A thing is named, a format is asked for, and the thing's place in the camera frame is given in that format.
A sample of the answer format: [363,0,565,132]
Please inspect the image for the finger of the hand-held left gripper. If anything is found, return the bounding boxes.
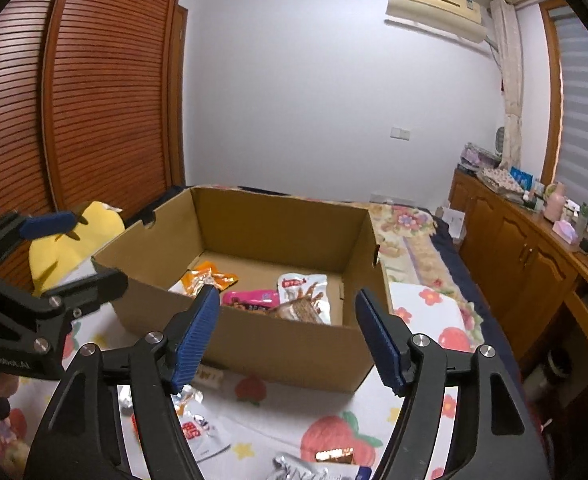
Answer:
[0,210,92,268]
[38,267,129,318]

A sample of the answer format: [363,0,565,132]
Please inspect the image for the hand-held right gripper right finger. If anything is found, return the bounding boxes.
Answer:
[355,287,547,480]

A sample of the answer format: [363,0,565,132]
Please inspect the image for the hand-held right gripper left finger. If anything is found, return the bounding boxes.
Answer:
[21,285,222,480]

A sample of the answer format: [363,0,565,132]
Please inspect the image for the white bar snack packet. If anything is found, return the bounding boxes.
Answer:
[194,365,225,388]

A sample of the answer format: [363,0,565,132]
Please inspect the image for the orange snack packet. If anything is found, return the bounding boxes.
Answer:
[181,260,239,297]

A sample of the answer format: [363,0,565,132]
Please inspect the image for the pink drumstick snack packet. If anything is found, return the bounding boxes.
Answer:
[221,287,281,313]

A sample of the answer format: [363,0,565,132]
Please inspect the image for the brown cardboard box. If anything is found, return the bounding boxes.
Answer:
[91,185,393,393]

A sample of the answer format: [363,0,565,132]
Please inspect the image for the brown cake packet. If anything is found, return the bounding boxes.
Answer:
[269,297,325,323]

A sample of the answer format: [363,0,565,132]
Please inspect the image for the white cartoon snack packet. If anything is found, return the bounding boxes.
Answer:
[131,400,232,463]

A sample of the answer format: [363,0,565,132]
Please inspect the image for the large white red-label packet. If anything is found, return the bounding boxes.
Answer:
[276,271,332,327]

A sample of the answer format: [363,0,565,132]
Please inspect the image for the silver foil snack packet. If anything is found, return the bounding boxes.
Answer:
[273,452,372,480]

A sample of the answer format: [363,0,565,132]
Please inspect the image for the yellow plush toy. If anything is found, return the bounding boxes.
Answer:
[28,201,126,297]

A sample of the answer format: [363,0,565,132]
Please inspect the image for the clear snack packet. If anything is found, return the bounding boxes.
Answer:
[171,384,205,413]

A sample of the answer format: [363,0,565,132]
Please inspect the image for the floral bedsheet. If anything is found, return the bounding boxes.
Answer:
[369,202,480,321]

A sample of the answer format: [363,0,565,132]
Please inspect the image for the strawberry printed tablecloth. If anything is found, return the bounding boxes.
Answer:
[0,280,480,480]

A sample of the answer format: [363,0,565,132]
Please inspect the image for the navy blue blanket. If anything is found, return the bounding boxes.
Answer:
[429,212,522,361]

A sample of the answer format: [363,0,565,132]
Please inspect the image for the small white box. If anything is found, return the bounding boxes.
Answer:
[441,205,467,241]

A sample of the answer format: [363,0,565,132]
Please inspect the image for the wooden louvred wardrobe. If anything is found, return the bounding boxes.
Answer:
[0,0,189,311]

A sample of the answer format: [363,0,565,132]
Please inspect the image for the wooden cabinet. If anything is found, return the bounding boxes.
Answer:
[446,167,588,376]

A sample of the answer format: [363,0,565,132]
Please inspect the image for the folded patterned cloth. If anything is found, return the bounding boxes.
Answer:
[476,166,525,193]

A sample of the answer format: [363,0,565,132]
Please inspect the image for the purple storage box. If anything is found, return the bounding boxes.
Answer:
[458,142,501,173]

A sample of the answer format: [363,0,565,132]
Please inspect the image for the pink tissue box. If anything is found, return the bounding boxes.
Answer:
[553,219,582,243]

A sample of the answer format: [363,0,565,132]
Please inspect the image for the pink thermos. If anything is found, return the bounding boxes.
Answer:
[544,182,567,223]

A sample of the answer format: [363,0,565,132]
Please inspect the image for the pale patterned curtain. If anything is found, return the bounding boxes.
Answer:
[489,0,525,161]

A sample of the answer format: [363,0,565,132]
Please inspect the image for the wooden window frame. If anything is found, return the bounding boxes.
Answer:
[539,0,567,186]

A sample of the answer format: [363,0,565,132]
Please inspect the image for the cream wall air conditioner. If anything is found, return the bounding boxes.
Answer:
[385,0,490,43]

